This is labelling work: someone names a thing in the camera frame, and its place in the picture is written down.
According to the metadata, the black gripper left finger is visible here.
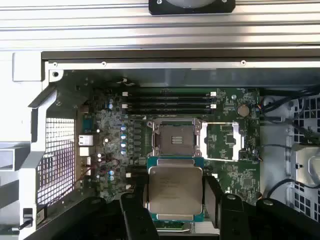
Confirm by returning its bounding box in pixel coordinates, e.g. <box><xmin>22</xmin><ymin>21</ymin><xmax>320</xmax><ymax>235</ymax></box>
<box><xmin>24</xmin><ymin>184</ymin><xmax>160</xmax><ymax>240</ymax></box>

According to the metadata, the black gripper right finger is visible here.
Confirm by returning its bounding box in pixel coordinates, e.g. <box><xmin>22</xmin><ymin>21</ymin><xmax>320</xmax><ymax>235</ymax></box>
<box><xmin>203</xmin><ymin>174</ymin><xmax>320</xmax><ymax>240</ymax></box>

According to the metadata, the silver CPU green edge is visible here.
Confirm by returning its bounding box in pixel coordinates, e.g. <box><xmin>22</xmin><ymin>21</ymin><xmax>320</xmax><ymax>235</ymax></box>
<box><xmin>146</xmin><ymin>156</ymin><xmax>205</xmax><ymax>223</ymax></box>

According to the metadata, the metal socket cover frame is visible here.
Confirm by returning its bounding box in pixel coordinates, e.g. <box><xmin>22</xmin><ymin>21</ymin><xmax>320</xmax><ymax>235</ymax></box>
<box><xmin>198</xmin><ymin>120</ymin><xmax>245</xmax><ymax>161</ymax></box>

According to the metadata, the metal wire locking lever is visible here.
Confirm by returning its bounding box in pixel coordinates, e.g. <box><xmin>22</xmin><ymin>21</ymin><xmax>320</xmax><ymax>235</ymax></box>
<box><xmin>150</xmin><ymin>121</ymin><xmax>162</xmax><ymax>157</ymax></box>
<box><xmin>192</xmin><ymin>118</ymin><xmax>204</xmax><ymax>157</ymax></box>

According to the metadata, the CPU socket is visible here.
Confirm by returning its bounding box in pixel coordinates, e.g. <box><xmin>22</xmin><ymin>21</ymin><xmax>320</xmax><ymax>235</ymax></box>
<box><xmin>146</xmin><ymin>117</ymin><xmax>208</xmax><ymax>160</ymax></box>

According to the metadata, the green motherboard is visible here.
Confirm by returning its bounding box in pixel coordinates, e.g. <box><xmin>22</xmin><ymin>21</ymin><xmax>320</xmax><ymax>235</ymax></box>
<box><xmin>74</xmin><ymin>84</ymin><xmax>263</xmax><ymax>203</ymax></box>

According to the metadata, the silver ethernet port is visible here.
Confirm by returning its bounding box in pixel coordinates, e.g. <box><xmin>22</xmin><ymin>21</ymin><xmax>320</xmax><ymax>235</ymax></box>
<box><xmin>78</xmin><ymin>134</ymin><xmax>94</xmax><ymax>146</ymax></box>

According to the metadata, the grey perforated drive cage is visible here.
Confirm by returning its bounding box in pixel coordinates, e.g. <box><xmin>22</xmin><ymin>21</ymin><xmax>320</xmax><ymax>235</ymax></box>
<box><xmin>259</xmin><ymin>94</ymin><xmax>320</xmax><ymax>221</ymax></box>

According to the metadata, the blue serial port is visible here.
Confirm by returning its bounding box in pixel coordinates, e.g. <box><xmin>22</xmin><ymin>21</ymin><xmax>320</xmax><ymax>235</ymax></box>
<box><xmin>82</xmin><ymin>117</ymin><xmax>95</xmax><ymax>133</ymax></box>

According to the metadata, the round coin battery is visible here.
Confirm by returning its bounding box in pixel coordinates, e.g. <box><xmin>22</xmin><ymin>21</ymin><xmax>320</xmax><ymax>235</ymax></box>
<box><xmin>236</xmin><ymin>104</ymin><xmax>251</xmax><ymax>117</ymax></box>

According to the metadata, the black grey PC case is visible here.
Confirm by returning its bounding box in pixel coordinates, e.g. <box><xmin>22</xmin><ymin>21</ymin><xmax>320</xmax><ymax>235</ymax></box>
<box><xmin>12</xmin><ymin>51</ymin><xmax>320</xmax><ymax>240</ymax></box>

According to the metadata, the black cable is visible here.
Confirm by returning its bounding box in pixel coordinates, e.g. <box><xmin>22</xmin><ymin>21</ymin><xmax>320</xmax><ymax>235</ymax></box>
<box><xmin>259</xmin><ymin>84</ymin><xmax>320</xmax><ymax>115</ymax></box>

